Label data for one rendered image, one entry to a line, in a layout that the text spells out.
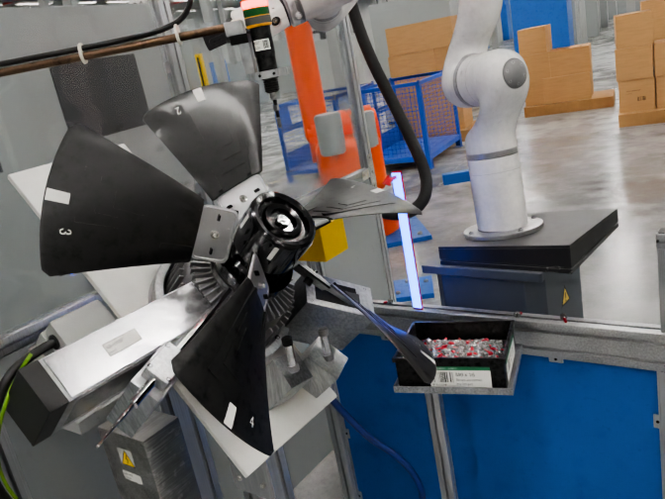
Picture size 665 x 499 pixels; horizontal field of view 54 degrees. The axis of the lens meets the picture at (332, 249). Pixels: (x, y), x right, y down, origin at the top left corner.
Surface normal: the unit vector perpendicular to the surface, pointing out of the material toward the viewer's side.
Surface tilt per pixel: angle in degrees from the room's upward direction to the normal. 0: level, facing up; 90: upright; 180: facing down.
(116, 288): 50
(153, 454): 90
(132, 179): 79
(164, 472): 90
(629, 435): 90
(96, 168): 74
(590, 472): 90
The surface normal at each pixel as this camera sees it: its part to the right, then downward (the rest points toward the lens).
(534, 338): -0.57, 0.34
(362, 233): 0.80, 0.03
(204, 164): -0.18, -0.27
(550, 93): -0.37, 0.33
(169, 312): 0.49, -0.58
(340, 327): 0.11, 0.77
